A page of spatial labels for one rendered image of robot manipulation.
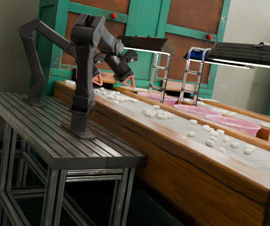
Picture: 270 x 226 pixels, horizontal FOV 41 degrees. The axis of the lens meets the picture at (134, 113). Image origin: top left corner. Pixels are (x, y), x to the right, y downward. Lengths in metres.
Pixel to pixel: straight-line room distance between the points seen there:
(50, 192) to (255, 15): 3.95
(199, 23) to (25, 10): 1.41
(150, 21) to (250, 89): 2.46
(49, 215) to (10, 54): 2.17
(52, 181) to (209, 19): 2.14
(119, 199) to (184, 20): 1.84
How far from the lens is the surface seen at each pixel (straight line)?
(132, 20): 2.60
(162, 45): 1.83
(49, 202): 1.16
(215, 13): 3.01
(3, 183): 1.73
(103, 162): 1.18
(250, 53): 1.36
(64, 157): 1.12
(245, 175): 0.92
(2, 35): 3.16
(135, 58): 1.67
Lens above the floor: 1.00
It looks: 9 degrees down
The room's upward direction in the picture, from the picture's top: 9 degrees clockwise
